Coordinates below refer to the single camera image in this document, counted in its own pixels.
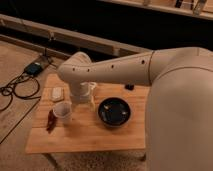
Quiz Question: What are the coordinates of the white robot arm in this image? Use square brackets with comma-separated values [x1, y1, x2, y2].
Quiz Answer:
[58, 47, 213, 171]

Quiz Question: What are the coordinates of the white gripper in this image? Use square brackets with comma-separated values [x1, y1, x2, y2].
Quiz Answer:
[69, 82, 97, 110]

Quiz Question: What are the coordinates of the black power adapter box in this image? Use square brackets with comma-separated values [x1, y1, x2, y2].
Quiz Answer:
[24, 62, 42, 76]

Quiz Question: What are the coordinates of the white plastic cup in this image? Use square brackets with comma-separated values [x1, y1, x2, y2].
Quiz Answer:
[53, 101, 72, 124]

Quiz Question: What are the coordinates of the white sponge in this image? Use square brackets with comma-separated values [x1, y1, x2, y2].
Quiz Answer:
[51, 87, 64, 102]

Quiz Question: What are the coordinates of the small black device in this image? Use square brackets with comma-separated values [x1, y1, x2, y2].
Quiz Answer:
[125, 84, 134, 91]

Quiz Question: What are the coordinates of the dark red chili pepper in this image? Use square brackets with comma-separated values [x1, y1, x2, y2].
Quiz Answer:
[46, 110, 56, 132]

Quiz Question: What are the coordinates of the wooden shelf rail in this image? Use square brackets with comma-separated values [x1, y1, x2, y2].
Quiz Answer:
[0, 14, 149, 56]

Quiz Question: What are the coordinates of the wooden table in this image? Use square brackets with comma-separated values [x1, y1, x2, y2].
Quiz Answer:
[26, 74, 149, 154]

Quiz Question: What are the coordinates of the dark ceramic bowl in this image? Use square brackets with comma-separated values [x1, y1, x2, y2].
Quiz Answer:
[97, 97, 131, 127]

